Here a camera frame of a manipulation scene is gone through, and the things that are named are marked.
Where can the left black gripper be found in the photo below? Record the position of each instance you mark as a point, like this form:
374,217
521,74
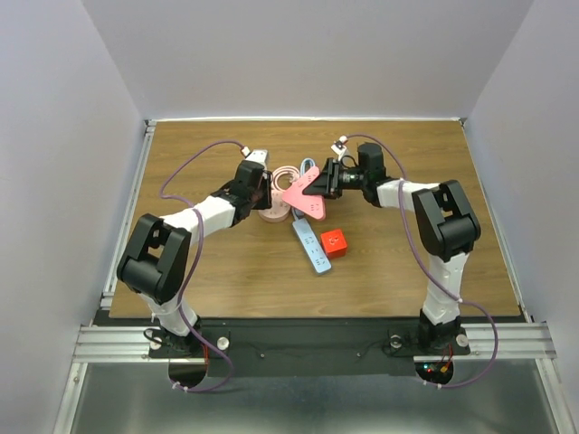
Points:
266,185

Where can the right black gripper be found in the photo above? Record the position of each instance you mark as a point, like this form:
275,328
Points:
327,183

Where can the pink triangular power strip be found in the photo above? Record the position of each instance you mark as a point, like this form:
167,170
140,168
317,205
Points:
311,205

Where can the pink round power strip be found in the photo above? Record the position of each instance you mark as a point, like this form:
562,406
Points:
278,212

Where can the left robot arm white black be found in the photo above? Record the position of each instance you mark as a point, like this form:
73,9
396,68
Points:
162,252

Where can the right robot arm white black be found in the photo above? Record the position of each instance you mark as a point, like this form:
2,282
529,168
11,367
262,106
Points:
438,221

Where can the red cube socket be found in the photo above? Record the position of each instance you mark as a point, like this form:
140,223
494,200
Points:
333,244

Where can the blue power strip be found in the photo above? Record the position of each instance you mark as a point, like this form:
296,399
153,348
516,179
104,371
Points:
311,246

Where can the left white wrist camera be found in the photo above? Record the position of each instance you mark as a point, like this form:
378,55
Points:
258,156

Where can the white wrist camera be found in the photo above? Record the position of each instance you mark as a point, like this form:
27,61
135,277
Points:
340,149
258,156

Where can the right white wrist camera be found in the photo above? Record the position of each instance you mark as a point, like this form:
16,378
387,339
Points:
340,149

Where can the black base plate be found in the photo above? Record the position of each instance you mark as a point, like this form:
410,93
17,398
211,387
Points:
301,347

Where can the aluminium rail frame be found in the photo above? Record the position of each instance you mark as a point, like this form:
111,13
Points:
258,271

